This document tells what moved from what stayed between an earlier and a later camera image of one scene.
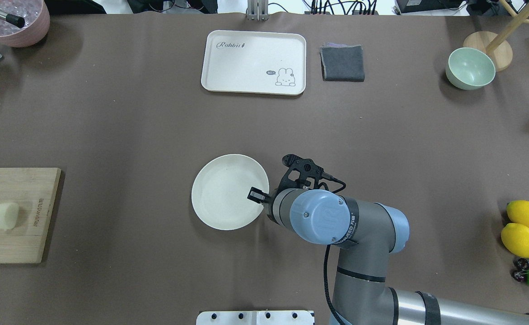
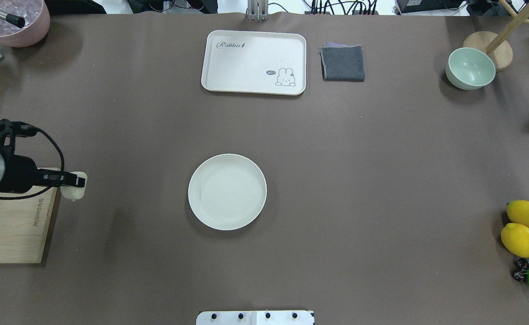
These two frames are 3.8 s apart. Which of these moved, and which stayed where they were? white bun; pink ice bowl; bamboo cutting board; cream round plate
Moved: white bun
Stayed: pink ice bowl; bamboo cutting board; cream round plate
